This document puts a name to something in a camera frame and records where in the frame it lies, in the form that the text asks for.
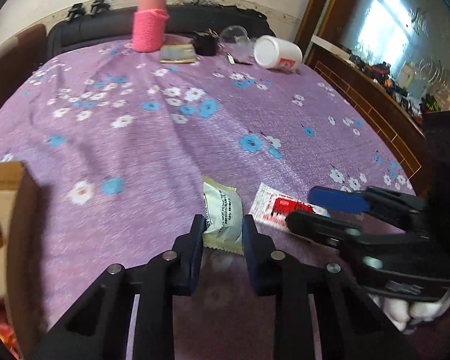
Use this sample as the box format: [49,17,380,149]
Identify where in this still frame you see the brown fabric armchair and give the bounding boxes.
[0,24,47,109]

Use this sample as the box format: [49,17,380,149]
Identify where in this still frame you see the white gloved right hand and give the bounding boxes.
[368,290,450,332]

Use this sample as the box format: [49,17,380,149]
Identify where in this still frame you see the black leather sofa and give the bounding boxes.
[46,3,275,59]

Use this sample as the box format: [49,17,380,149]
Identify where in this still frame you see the purple floral tablecloth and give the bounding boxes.
[0,41,412,358]

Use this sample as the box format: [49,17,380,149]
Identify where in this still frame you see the beige green snack packet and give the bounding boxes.
[202,176,244,255]

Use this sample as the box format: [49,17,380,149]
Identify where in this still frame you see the pink knitted sleeve thermos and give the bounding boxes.
[131,0,169,53]

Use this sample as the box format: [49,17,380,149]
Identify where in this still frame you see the small booklet on table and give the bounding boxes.
[158,43,197,63]

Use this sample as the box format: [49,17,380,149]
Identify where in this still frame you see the white plastic jar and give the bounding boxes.
[253,35,302,72]

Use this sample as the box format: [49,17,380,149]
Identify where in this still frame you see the white red snack sachet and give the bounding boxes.
[249,183,330,232]

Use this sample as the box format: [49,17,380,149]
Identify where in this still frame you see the shallow cardboard box tray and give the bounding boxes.
[0,162,40,358]

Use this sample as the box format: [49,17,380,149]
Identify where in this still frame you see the wooden sideboard cabinet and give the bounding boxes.
[306,44,432,197]

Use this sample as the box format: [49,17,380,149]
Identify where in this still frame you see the black clamp on sofa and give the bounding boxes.
[65,2,86,22]
[90,0,110,16]

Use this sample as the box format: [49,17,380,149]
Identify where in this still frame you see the dark red foil snack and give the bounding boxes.
[0,301,22,359]

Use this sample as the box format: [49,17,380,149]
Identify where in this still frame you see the black small pouch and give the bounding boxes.
[193,28,219,56]

